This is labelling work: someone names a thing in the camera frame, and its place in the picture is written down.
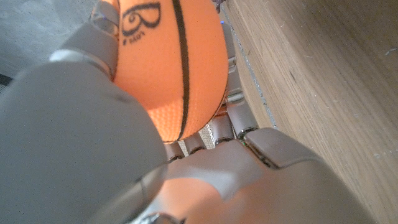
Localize grey tape outline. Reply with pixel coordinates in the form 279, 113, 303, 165
219, 12, 279, 130

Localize orange mini basketball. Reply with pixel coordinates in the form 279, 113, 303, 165
112, 0, 230, 144

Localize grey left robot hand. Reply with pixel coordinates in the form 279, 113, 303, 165
0, 0, 377, 224

